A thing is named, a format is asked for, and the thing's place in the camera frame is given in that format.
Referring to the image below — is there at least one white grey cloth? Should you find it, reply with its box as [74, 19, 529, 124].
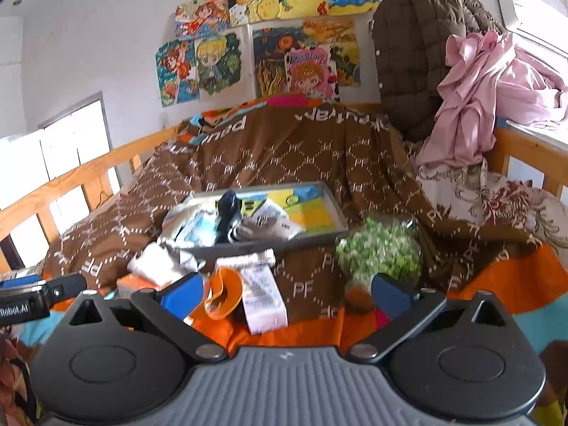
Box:
[127, 242, 205, 286]

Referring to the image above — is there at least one orange plastic cup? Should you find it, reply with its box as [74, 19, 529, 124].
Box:
[190, 266, 242, 320]

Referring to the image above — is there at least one green bead bag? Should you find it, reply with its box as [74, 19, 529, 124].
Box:
[335, 214, 423, 290]

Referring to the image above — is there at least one orange white tissue box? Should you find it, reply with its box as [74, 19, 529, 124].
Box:
[116, 273, 156, 299]

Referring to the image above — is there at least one striped folded cloth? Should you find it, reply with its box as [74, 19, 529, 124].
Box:
[157, 196, 219, 248]

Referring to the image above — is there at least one grey colourful tray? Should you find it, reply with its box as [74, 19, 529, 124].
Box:
[158, 182, 349, 260]

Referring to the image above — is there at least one white paper packet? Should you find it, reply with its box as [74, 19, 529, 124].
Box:
[240, 264, 288, 335]

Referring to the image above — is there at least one white rolled towel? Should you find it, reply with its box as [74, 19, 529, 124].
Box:
[215, 249, 276, 270]

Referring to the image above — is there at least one navy blue sock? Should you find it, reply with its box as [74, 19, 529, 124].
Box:
[215, 190, 242, 244]

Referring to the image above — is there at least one grey printed sock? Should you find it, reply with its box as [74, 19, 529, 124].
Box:
[228, 198, 305, 243]

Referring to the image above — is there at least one floral bed sheet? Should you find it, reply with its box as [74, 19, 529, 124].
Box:
[404, 138, 567, 263]

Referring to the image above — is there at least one brown PF patterned blanket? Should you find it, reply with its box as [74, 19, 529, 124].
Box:
[41, 101, 568, 325]

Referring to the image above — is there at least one orange haired girl painting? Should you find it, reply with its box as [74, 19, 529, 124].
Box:
[155, 39, 200, 107]

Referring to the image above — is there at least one blond boy cartoon painting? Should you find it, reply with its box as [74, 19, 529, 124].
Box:
[196, 30, 246, 101]

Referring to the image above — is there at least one pink crumpled garment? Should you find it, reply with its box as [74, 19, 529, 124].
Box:
[416, 30, 567, 167]

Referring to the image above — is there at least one pink girl cartoon painting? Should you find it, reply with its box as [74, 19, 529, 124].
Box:
[284, 45, 339, 100]

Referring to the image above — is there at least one starry night style painting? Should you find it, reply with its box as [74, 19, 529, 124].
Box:
[252, 17, 360, 97]

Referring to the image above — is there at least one brown quilted jacket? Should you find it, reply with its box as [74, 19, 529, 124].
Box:
[372, 0, 506, 142]

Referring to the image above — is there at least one white air conditioner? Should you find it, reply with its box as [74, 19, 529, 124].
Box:
[498, 0, 568, 57]

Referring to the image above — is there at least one wooden bed rail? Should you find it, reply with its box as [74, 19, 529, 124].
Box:
[0, 126, 179, 271]

